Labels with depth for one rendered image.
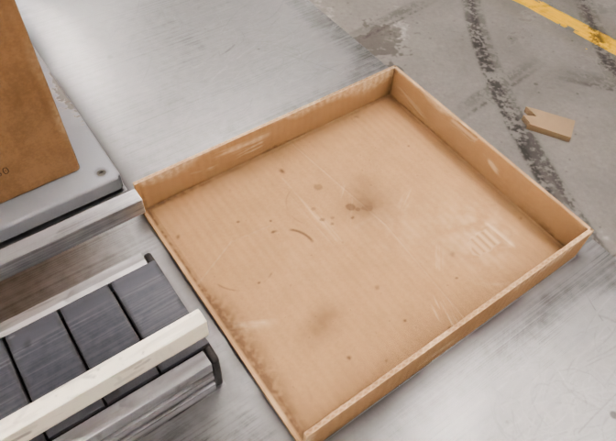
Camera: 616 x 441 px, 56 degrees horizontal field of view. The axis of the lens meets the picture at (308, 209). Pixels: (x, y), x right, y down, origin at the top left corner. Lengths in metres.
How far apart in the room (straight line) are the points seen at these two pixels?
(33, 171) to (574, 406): 0.48
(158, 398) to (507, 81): 1.86
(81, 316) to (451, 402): 0.28
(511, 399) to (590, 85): 1.83
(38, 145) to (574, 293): 0.47
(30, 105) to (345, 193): 0.28
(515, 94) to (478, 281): 1.60
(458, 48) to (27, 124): 1.85
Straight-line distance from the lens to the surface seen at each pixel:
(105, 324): 0.44
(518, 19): 2.45
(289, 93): 0.66
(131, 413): 0.41
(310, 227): 0.53
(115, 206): 0.39
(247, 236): 0.52
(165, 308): 0.44
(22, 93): 0.51
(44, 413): 0.39
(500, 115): 1.99
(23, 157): 0.54
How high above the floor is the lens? 1.26
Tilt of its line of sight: 52 degrees down
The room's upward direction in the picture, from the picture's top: 4 degrees clockwise
